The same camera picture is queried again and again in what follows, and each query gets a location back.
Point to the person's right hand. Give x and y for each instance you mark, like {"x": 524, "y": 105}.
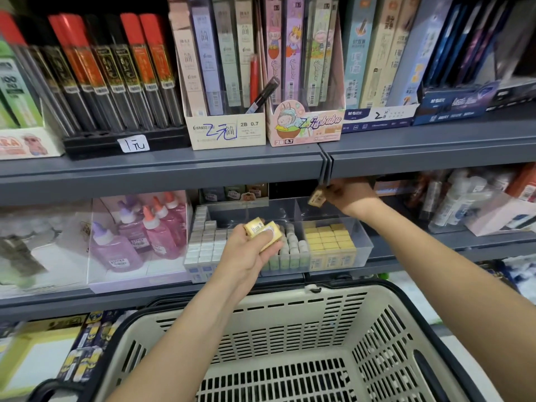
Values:
{"x": 352, "y": 199}

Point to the person's left hand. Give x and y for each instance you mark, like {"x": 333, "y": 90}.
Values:
{"x": 243, "y": 268}

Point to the rows of white erasers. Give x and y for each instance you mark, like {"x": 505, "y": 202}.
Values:
{"x": 205, "y": 247}

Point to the yellow erasers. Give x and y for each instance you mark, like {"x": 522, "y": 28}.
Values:
{"x": 329, "y": 245}

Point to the row of white green erasers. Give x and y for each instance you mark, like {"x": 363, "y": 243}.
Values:
{"x": 293, "y": 251}

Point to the beige shopping basket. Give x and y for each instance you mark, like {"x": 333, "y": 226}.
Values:
{"x": 293, "y": 318}

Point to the grey store shelves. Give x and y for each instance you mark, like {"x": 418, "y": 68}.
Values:
{"x": 167, "y": 176}

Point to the person's left forearm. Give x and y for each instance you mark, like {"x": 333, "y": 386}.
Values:
{"x": 184, "y": 351}

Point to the person's right forearm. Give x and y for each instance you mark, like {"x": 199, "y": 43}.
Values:
{"x": 465, "y": 297}

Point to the colourful pencil display box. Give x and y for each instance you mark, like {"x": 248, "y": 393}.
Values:
{"x": 306, "y": 128}

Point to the blue white display box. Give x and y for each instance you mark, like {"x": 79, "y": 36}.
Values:
{"x": 381, "y": 117}

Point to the pink glue display box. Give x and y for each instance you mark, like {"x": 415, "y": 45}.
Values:
{"x": 134, "y": 282}

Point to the white pencil display box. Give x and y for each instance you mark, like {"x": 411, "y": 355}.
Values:
{"x": 224, "y": 131}

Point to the white glue display box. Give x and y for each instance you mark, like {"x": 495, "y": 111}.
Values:
{"x": 59, "y": 268}

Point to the yellow empty display box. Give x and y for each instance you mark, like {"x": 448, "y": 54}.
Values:
{"x": 33, "y": 360}

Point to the cartoon print display box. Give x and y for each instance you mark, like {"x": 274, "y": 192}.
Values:
{"x": 25, "y": 144}

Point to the clear plastic divider tray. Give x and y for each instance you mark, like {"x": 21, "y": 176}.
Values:
{"x": 360, "y": 243}

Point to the translucent glue bottle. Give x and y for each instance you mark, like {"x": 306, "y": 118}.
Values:
{"x": 257, "y": 191}
{"x": 213, "y": 195}
{"x": 235, "y": 193}

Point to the pink glue bottle orange cap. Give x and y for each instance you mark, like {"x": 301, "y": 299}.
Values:
{"x": 159, "y": 237}
{"x": 172, "y": 222}
{"x": 178, "y": 209}

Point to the pink glue bottle purple cap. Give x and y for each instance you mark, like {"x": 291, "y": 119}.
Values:
{"x": 115, "y": 251}
{"x": 134, "y": 230}

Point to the black pen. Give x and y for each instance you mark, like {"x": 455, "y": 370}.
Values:
{"x": 264, "y": 94}

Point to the white price label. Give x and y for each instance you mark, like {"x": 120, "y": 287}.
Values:
{"x": 133, "y": 144}

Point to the dark blue yellow packets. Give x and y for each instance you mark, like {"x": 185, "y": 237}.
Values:
{"x": 92, "y": 343}

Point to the black lead tube display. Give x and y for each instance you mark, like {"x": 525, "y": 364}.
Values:
{"x": 126, "y": 142}

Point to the row of clear glue bottles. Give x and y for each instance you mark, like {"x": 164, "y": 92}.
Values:
{"x": 21, "y": 255}

